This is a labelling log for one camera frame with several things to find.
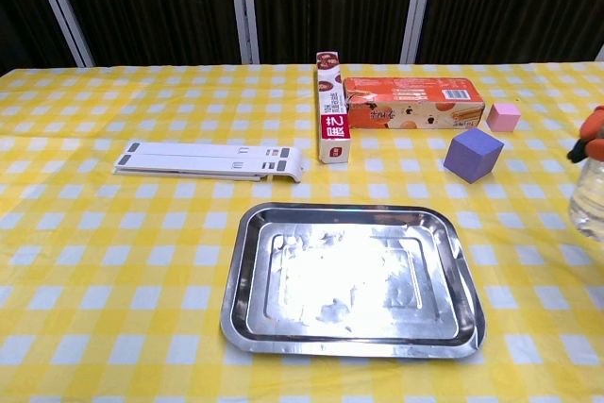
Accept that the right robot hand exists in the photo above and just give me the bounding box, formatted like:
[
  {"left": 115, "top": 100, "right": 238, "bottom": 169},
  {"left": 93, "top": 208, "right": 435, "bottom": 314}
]
[{"left": 565, "top": 105, "right": 604, "bottom": 164}]

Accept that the clear plastic water bottle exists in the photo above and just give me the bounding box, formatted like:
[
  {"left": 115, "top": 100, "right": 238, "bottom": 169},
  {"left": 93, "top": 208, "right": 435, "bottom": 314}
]
[{"left": 568, "top": 153, "right": 604, "bottom": 241}]

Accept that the stainless steel tray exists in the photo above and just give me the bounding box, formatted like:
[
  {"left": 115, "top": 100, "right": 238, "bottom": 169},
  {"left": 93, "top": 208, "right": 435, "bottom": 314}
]
[{"left": 219, "top": 202, "right": 487, "bottom": 360}]

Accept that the pink cube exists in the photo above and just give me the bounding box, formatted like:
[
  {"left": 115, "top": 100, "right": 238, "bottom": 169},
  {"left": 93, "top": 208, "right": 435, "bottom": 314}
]
[{"left": 485, "top": 102, "right": 522, "bottom": 134}]

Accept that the purple cube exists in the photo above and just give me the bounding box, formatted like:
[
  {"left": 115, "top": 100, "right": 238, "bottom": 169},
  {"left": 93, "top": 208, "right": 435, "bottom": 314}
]
[{"left": 443, "top": 126, "right": 505, "bottom": 185}]

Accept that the orange biscuit box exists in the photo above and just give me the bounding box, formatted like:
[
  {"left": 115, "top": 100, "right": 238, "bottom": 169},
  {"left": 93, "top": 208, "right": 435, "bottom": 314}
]
[{"left": 342, "top": 76, "right": 487, "bottom": 132}]

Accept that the long white red-label box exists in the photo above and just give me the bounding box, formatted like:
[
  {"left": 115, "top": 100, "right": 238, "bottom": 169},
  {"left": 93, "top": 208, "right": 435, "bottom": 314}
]
[{"left": 314, "top": 50, "right": 354, "bottom": 165}]

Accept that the white folding laptop stand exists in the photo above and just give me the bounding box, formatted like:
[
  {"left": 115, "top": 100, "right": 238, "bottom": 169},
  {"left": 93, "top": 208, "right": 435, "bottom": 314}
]
[{"left": 112, "top": 141, "right": 303, "bottom": 186}]

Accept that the yellow white checked tablecloth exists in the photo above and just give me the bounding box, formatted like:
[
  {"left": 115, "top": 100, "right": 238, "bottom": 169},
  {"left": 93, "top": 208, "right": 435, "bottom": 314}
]
[{"left": 0, "top": 60, "right": 604, "bottom": 403}]

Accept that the white frame post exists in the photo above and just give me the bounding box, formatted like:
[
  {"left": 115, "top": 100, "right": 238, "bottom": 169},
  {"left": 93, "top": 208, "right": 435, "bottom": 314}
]
[
  {"left": 25, "top": 0, "right": 95, "bottom": 68},
  {"left": 398, "top": 0, "right": 436, "bottom": 64},
  {"left": 226, "top": 0, "right": 260, "bottom": 65}
]

